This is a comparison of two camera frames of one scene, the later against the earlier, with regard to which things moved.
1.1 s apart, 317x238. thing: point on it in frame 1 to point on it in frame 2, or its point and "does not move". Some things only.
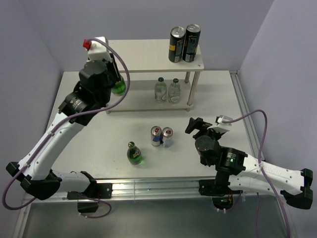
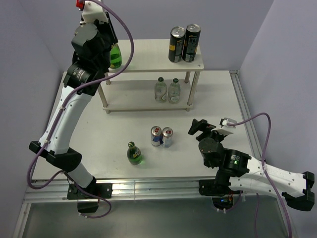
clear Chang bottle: x=174 y=92 does not move
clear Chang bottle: x=160 y=91 does not move
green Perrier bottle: x=119 y=88 to x=115 y=56
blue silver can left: x=156 y=136 does not move
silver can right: x=167 y=134 does not move
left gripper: x=113 y=66 to x=106 y=27
